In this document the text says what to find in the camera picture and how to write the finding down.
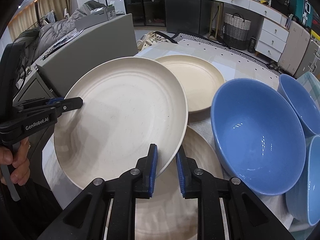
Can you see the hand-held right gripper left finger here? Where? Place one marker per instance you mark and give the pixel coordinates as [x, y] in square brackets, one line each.
[153, 172]

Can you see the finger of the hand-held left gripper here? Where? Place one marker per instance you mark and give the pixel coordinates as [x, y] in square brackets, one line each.
[53, 101]
[73, 103]

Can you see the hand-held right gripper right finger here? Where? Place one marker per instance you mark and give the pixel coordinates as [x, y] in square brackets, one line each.
[180, 177]

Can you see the large cream plate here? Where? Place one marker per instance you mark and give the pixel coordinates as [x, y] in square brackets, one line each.
[120, 120]

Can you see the person's left hand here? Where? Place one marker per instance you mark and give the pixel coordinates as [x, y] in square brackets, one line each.
[21, 162]

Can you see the tan plate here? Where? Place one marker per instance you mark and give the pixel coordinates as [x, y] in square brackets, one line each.
[162, 215]

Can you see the pile of grey clothes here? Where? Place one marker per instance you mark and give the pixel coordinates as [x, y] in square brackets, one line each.
[55, 32]

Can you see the grey cardboard box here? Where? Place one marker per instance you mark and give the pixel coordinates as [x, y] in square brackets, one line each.
[95, 21]

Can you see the printed canvas tote bag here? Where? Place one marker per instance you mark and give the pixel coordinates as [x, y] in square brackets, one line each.
[150, 41]

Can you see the beige plate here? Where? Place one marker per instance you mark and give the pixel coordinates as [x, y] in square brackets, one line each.
[197, 80]

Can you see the beige curtains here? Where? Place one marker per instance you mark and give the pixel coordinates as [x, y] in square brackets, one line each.
[57, 2]

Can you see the dark glass cabinet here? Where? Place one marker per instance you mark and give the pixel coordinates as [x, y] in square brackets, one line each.
[142, 7]

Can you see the light blue ribbed bowl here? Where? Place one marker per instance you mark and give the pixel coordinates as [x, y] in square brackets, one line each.
[310, 187]

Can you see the dark grey refrigerator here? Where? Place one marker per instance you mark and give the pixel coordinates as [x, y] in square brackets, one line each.
[182, 7]

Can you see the dark water bottle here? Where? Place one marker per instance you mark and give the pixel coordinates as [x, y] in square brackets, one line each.
[252, 45]

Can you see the wicker laundry basket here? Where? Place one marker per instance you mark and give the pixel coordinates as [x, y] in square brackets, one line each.
[236, 30]

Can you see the white dresser with drawers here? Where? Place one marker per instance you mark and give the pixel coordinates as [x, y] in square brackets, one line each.
[272, 37]

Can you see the beige suitcase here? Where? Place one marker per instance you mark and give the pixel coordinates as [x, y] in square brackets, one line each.
[295, 50]

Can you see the silver suitcase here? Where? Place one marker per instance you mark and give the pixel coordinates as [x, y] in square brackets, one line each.
[311, 57]

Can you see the black bag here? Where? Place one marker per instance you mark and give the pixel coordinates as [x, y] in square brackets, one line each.
[280, 1]

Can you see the green suitcase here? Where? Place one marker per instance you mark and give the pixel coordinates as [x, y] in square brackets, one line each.
[297, 2]

